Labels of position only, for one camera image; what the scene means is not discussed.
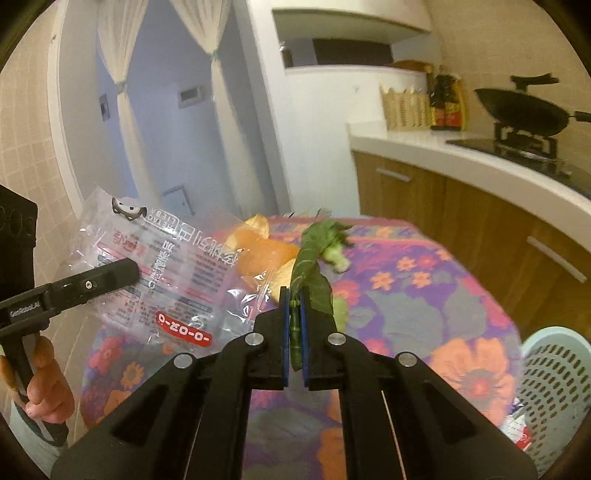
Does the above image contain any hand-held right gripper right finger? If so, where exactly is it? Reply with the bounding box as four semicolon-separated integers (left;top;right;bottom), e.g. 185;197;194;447
299;288;539;480

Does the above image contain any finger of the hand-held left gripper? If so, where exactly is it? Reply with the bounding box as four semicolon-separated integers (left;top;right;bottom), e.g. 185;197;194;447
44;257;140;317

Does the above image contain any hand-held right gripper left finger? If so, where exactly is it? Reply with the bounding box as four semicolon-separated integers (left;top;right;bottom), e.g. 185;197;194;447
51;286;293;480

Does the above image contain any green vegetable leaf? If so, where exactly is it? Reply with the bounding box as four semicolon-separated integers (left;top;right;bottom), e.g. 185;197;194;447
288;220;334;372

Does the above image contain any clear printed plastic bag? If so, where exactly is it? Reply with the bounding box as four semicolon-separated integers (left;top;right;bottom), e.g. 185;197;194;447
68;186;280;357

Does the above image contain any light blue plastic basket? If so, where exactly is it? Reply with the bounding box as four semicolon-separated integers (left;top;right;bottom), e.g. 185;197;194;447
501;325;591;477

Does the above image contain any person's left hand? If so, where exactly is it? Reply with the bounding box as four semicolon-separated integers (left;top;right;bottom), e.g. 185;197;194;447
25;336;75;424

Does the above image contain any large orange peel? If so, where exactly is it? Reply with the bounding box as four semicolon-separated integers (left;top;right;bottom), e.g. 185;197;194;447
230;214;302;303

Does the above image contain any pale green vegetable stub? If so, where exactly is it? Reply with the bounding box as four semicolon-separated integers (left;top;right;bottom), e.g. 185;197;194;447
322;220;353;274

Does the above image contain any floral tablecloth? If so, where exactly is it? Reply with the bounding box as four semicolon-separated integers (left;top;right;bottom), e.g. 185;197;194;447
81;215;528;480

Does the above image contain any white curtain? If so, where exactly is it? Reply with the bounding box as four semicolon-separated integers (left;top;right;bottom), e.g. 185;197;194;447
170;0;247;220
98;0;160;214

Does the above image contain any woven utensil basket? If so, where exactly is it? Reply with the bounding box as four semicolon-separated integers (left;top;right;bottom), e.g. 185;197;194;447
379;85;433;131

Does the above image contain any dark sauce bottle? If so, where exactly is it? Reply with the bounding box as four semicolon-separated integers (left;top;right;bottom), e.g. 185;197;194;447
430;68;447;131

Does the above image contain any red label oil bottle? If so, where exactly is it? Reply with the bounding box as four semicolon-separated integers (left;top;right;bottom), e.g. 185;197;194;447
443;75;462;131

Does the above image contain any black glass gas stove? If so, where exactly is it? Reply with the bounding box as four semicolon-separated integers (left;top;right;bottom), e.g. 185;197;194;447
445;137;591;188

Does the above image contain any wooden tray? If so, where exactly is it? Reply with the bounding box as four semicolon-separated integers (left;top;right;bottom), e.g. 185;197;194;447
392;59;434;73

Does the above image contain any black burner grate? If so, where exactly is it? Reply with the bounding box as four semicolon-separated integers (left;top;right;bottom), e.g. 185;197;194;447
493;121;560;157

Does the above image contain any black wok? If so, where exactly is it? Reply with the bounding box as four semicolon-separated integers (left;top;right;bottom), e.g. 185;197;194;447
475;87;591;138

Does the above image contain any metal cabinet handle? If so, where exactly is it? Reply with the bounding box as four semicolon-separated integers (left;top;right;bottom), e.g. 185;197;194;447
525;235;591;283
374;167;413;184

